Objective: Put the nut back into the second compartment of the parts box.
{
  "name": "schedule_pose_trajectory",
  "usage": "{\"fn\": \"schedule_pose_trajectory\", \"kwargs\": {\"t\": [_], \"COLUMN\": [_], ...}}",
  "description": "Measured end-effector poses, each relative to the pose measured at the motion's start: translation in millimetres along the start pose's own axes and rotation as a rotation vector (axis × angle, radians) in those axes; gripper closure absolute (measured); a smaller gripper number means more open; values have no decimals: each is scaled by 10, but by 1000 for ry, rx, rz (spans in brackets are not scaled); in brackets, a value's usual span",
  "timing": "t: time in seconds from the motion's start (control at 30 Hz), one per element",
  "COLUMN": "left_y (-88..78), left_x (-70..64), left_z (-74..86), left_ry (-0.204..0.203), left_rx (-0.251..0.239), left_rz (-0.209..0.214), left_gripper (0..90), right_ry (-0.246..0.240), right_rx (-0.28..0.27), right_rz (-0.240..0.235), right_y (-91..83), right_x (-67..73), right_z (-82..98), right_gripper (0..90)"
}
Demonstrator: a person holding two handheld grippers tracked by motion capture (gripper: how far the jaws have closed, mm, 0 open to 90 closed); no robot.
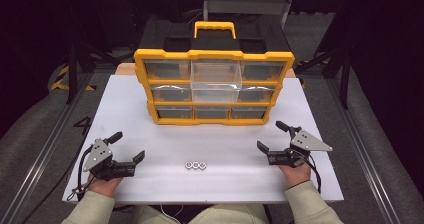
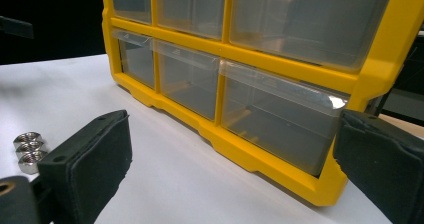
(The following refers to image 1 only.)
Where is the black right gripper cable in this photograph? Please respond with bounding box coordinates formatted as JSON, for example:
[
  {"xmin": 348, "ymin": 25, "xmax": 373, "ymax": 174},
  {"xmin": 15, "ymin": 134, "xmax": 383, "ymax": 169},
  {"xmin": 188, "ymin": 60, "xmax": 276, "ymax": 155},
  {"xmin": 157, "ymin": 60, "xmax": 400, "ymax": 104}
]
[{"xmin": 303, "ymin": 152, "xmax": 323, "ymax": 194}]

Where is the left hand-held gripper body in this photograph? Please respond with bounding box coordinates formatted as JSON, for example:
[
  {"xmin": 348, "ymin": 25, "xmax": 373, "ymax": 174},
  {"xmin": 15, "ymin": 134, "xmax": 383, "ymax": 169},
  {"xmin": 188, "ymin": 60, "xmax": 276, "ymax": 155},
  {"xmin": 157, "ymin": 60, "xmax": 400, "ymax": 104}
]
[{"xmin": 82, "ymin": 137, "xmax": 136, "ymax": 181}]

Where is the thin white cable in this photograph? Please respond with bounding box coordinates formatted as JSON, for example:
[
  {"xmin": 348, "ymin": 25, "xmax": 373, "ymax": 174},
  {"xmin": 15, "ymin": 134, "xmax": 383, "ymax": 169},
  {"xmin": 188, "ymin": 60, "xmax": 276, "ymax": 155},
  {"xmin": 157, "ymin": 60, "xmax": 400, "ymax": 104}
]
[{"xmin": 159, "ymin": 203, "xmax": 185, "ymax": 224}]

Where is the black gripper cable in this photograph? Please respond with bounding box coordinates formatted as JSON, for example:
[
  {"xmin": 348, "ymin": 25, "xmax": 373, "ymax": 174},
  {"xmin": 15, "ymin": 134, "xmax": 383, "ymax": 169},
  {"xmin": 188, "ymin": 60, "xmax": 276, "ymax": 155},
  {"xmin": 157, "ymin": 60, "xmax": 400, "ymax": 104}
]
[
  {"xmin": 19, "ymin": 145, "xmax": 96, "ymax": 224},
  {"xmin": 303, "ymin": 152, "xmax": 323, "ymax": 194}
]

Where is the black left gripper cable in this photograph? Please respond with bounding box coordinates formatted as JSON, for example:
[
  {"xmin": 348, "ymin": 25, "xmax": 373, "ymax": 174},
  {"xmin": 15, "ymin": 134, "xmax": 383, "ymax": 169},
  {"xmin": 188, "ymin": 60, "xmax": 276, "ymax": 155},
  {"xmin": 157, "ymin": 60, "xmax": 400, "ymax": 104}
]
[{"xmin": 19, "ymin": 145, "xmax": 96, "ymax": 224}]

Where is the clear plastic drawer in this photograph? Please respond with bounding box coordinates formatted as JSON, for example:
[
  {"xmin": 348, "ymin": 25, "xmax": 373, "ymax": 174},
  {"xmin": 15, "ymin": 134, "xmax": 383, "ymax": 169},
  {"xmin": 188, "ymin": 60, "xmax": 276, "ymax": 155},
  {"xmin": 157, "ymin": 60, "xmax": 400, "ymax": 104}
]
[{"xmin": 190, "ymin": 58, "xmax": 243, "ymax": 104}]

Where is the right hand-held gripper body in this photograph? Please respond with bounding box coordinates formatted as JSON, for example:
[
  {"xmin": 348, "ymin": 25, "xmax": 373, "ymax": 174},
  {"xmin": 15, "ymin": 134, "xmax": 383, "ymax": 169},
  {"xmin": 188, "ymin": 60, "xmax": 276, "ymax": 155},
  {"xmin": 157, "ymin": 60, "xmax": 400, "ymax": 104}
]
[{"xmin": 267, "ymin": 129, "xmax": 334, "ymax": 169}]

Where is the yellow black drawer organizer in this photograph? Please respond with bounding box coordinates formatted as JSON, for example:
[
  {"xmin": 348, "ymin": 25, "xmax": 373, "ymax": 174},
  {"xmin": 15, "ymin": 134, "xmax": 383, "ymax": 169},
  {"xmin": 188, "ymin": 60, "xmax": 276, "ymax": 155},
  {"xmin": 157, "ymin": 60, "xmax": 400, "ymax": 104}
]
[{"xmin": 133, "ymin": 20, "xmax": 296, "ymax": 127}]

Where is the black metal stand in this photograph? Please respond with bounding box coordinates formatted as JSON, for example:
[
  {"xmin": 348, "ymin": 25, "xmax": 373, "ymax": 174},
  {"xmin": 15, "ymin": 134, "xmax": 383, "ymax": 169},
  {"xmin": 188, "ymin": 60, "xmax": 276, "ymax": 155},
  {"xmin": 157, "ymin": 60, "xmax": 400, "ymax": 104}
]
[
  {"xmin": 294, "ymin": 45, "xmax": 352, "ymax": 111},
  {"xmin": 64, "ymin": 42, "xmax": 134, "ymax": 106}
]

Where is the grey metal frame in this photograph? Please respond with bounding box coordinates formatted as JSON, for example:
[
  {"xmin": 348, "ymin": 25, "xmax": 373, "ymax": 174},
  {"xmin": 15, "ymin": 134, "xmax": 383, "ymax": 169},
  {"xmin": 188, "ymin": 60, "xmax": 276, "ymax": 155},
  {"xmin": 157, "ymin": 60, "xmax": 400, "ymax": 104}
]
[{"xmin": 202, "ymin": 0, "xmax": 295, "ymax": 29}]

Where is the person's left hand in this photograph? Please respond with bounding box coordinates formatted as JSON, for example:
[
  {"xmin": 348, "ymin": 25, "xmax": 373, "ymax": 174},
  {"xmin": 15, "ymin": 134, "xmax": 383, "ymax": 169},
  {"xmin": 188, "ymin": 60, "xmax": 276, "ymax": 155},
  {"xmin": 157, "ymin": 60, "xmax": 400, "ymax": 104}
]
[{"xmin": 87, "ymin": 173, "xmax": 124, "ymax": 198}]

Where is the person's lap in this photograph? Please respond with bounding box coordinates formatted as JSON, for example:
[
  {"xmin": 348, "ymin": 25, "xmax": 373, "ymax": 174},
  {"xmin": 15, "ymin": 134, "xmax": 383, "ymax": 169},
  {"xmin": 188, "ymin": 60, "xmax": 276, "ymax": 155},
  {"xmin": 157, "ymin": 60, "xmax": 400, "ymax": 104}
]
[{"xmin": 131, "ymin": 203, "xmax": 271, "ymax": 224}]

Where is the person's right hand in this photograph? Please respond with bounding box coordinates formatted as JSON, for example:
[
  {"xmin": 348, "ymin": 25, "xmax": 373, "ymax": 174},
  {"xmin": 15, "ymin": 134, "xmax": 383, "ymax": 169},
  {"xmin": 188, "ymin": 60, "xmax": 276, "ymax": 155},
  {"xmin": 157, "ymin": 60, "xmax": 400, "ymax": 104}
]
[{"xmin": 279, "ymin": 162, "xmax": 313, "ymax": 189}]

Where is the set of closed clear drawers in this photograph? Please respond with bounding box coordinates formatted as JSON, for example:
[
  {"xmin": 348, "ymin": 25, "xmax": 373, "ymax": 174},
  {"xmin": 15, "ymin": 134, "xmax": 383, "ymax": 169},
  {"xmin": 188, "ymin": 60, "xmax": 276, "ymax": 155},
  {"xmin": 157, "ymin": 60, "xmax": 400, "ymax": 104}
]
[{"xmin": 143, "ymin": 59, "xmax": 287, "ymax": 120}]

